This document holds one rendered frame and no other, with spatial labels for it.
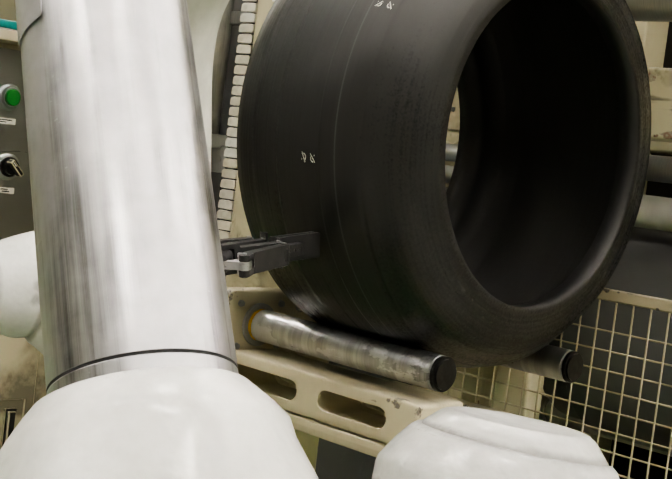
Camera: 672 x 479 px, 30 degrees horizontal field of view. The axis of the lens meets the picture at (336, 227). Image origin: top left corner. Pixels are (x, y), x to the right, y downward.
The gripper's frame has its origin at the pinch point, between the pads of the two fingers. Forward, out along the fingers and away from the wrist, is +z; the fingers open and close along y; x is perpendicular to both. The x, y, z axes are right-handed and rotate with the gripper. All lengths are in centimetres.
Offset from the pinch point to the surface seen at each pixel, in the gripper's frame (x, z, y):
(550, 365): 19.4, 39.8, -9.6
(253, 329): 15.7, 12.2, 21.0
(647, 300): 13, 61, -11
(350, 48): -23.4, 4.8, -3.8
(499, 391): 37, 75, 25
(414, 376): 16.1, 12.1, -8.9
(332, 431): 24.9, 8.6, 1.5
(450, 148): -6, 64, 30
